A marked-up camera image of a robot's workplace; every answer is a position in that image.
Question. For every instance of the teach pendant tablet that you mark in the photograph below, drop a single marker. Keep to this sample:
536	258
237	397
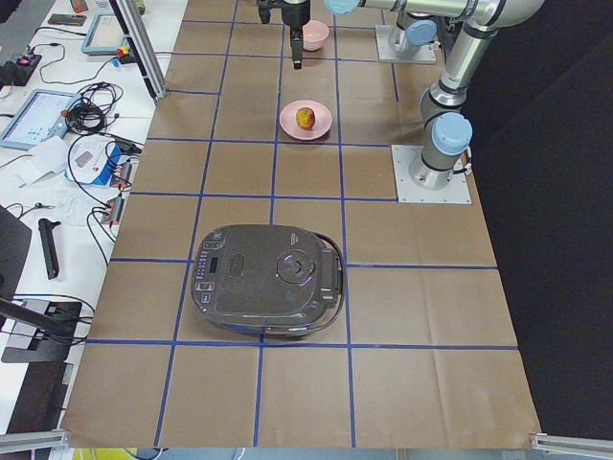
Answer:
40	118
104	37

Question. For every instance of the pink bowl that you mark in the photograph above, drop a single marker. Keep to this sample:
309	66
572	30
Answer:
315	35

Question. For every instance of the far teach pendant tablet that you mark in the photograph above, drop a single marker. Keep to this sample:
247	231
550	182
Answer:
104	37

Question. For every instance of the black smartphone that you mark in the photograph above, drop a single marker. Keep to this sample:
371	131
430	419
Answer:
71	20

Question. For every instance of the white paper sheets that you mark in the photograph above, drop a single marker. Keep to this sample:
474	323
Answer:
51	156

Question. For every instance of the aluminium rail bottom left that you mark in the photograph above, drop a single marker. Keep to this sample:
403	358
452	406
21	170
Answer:
15	442

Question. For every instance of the near teach pendant tablet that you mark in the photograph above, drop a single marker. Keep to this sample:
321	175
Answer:
40	118

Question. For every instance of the red yellow apple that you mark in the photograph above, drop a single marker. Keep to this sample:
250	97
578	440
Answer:
305	118

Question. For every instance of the blue white box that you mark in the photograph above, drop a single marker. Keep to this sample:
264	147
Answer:
92	160

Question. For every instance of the pink plate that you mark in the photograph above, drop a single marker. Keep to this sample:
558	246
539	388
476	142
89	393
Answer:
289	126

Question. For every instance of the black bar tool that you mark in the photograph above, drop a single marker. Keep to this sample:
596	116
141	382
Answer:
45	229

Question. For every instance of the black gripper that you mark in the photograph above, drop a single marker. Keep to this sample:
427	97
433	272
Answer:
293	11

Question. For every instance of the aluminium frame post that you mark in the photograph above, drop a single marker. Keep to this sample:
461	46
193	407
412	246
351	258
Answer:
137	38

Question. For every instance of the aluminium rail bottom right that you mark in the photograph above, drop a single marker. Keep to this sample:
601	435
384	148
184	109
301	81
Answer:
572	445

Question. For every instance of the grey usb hub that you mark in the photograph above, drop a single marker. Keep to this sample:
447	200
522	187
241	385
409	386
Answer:
113	211
121	178

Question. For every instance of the aluminium rail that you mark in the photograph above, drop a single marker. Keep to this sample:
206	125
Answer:
572	445
15	442

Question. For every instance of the dark grey rice cooker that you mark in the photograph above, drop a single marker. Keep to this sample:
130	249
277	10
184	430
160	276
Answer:
268	279

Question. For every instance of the black monitor stand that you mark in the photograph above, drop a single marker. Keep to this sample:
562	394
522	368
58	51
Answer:
43	330

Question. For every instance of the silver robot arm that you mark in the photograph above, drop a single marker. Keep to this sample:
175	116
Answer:
447	131
411	39

